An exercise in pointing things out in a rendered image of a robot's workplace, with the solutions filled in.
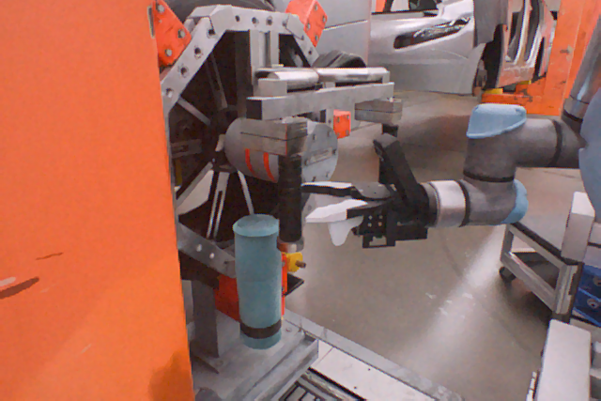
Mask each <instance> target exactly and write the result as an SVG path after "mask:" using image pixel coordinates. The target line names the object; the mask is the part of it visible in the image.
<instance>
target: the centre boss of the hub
mask: <svg viewBox="0 0 601 401"><path fill-rule="evenodd" d="M192 124H193V121H192V120H190V119H187V118H184V119H181V120H179V122H178V123H177V124H176V126H175V136H176V139H184V138H190V131H191V127H192Z"/></svg>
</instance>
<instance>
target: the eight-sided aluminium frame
mask: <svg viewBox="0 0 601 401"><path fill-rule="evenodd" d="M186 19H187V21H186V22H185V24H184V26H185V27H186V29H187V31H188V32H189V33H190V34H191V35H192V39H191V41H190V42H189V43H188V45H187V46H186V48H185V49H184V50H183V52H182V53H181V55H179V56H178V58H177V61H176V62H175V64H174V65H173V66H172V67H159V70H160V78H161V87H162V104H163V121H164V130H165V139H166V147H167V157H168V165H169V174H170V182H171V192H172V200H173V209H174V218H175V227H176V236H177V249H178V250H180V251H181V252H182V253H184V254H187V255H189V256H191V257H192V258H194V259H196V260H198V261H200V262H202V263H203V264H205V265H206V266H207V267H209V268H211V269H213V270H216V271H217V272H219V273H220V274H222V275H224V276H228V277H230V278H232V279H234V278H235V277H236V271H235V244H234V245H232V246H230V247H228V248H226V249H225V248H224V249H221V248H219V247H217V246H214V245H213V244H211V243H210V242H208V241H207V240H206V239H204V238H202V237H200V236H199V235H197V234H196V233H194V232H193V231H192V230H190V229H189V228H187V227H185V226H184V225H182V224H180V223H179V222H178V217H177V200H176V191H175V181H174V172H173V164H172V155H171V146H170V136H169V128H168V118H167V116H168V112H169V111H170V109H171V108H172V106H173V105H174V104H175V103H176V102H177V100H178V98H179V97H180V95H181V94H182V92H183V91H184V89H185V88H186V87H187V85H188V84H189V82H190V81H191V79H192V78H193V76H194V75H195V73H196V72H197V71H198V70H199V68H200V67H201V65H202V64H203V62H204V61H205V59H206V58H207V56H208V55H209V53H210V52H211V50H212V49H213V47H214V46H215V45H216V44H217V42H218V41H219V39H220V38H221V37H222V35H223V33H238V32H247V31H248V29H254V30H258V33H268V32H269V31H278V34H279V46H280V48H281V50H282V51H283V53H284V54H285V57H286V58H287V60H288V62H289V63H290V65H291V66H292V68H302V69H309V68H311V67H312V65H313V63H314V62H315V60H316V59H317V58H318V54H317V52H316V49H315V47H314V46H313V44H312V42H311V40H310V39H309V38H308V36H307V35H306V34H305V33H304V32H303V24H302V23H301V22H300V20H299V16H298V15H293V14H291V13H279V12H272V11H265V10H258V9H250V8H238V7H232V6H225V7H224V6H211V7H203V8H196V9H195V10H194V11H193V13H192V14H190V16H188V17H187V18H186ZM333 112H334V108H329V109H324V110H319V111H313V112H309V113H307V118H308V119H310V120H311V121H312V122H317V123H325V124H328V125H329V126H331V127H332V129H333ZM315 203H316V202H315V199H314V195H313V194H312V193H301V233H302V229H303V227H304V225H305V223H306V222H305V221H304V218H305V217H306V216H307V215H308V214H310V213H311V211H312V209H313V207H314V205H315Z"/></svg>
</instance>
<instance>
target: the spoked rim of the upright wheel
mask: <svg viewBox="0 0 601 401"><path fill-rule="evenodd" d="M214 55H216V56H217V57H218V58H219V59H220V61H221V62H222V63H223V66H224V67H225V69H226V71H227V72H228V74H229V76H230V78H231V80H232V82H233V84H234V89H233V93H232V98H231V102H230V104H227V103H226V99H225V96H224V92H223V88H222V84H221V80H220V78H221V77H220V73H219V70H218V67H217V63H216V59H215V56H214ZM279 65H284V68H291V66H290V64H289V63H288V61H287V59H286V58H285V56H284V54H283V53H282V52H281V50H280V49H279ZM199 70H200V73H201V76H202V80H203V83H204V86H205V89H206V92H207V95H208V100H209V103H210V105H208V106H206V107H205V108H204V109H202V110H201V111H200V110H198V109H197V108H196V107H194V106H193V105H192V104H191V103H189V102H188V101H187V100H184V99H183V98H181V97H179V98H178V100H177V102H176V103H175V106H176V107H178V108H179V109H180V110H182V111H183V112H184V113H186V114H187V115H188V116H190V117H191V118H193V119H194V121H193V124H192V127H191V131H190V138H184V139H177V140H171V141H170V146H171V148H175V147H183V149H179V150H173V151H171V155H172V159H176V158H181V157H187V156H192V155H193V157H194V159H195V161H196V162H197V163H198V164H199V165H198V167H197V168H196V169H195V170H194V171H193V172H192V174H191V175H190V176H189V177H188V178H187V179H186V180H185V182H184V183H183V184H182V185H181V186H180V187H179V188H178V190H177V191H176V200H177V208H178V207H179V206H180V205H181V203H182V202H183V201H184V200H185V199H186V198H187V196H188V195H189V194H190V193H191V192H192V191H193V189H194V188H195V187H196V186H197V184H198V183H199V182H200V181H201V180H202V177H203V176H204V175H205V174H206V173H207V172H208V170H211V171H213V174H212V179H211V182H210V187H209V192H208V200H207V201H205V202H204V203H203V204H202V205H201V206H199V207H198V208H195V209H193V210H191V211H189V212H186V213H184V214H181V215H178V216H177V217H178V222H179V223H180V224H182V225H184V226H185V227H187V228H189V229H190V230H192V231H193V232H194V233H196V234H197V235H199V236H200V237H202V238H204V239H206V240H207V241H208V242H210V243H211V244H213V245H214V246H217V247H219V248H226V247H229V246H232V245H234V244H235V234H234V231H233V225H234V224H235V223H236V222H237V221H238V220H239V219H240V218H242V217H245V216H248V215H254V214H265V215H269V216H272V217H273V215H274V214H275V213H276V212H277V210H278V209H279V190H278V186H279V183H276V182H272V181H268V180H265V179H261V178H258V177H251V176H247V175H244V174H242V173H241V172H240V171H239V169H238V168H237V167H235V166H233V165H232V164H231V163H230V162H229V161H228V160H227V158H226V156H225V153H224V147H223V148H222V149H221V150H219V151H214V150H213V149H212V148H211V147H210V145H209V142H208V136H209V133H210V131H211V129H212V128H213V127H214V126H216V125H218V124H221V125H223V126H224V128H225V130H226V131H227V130H228V128H229V126H230V125H231V123H232V119H233V121H234V120H236V119H237V118H238V103H237V84H236V63H235V43H234V33H223V35H222V37H221V38H220V39H219V41H218V42H217V44H216V45H215V46H214V47H213V49H212V50H211V52H210V53H209V55H208V56H207V58H206V59H205V61H204V62H203V64H202V65H201V67H200V68H199ZM213 160H214V162H213Z"/></svg>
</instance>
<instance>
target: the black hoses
mask: <svg viewBox="0 0 601 401"><path fill-rule="evenodd" d="M310 69H368V68H367V66H366V64H365V62H364V60H363V59H362V57H361V56H360V55H358V54H352V53H346V52H343V51H341V50H337V49H334V50H331V51H330V52H329V53H323V54H320V55H319V57H318V58H317V59H316V60H315V62H314V63H313V65H312V67H311V68H310ZM371 83H372V82H362V83H349V82H335V87H338V86H346V85H370V84H371ZM316 88H319V89H321V88H322V83H320V82H316V84H315V85H312V86H308V87H302V88H294V92H297V91H305V90H314V89H316Z"/></svg>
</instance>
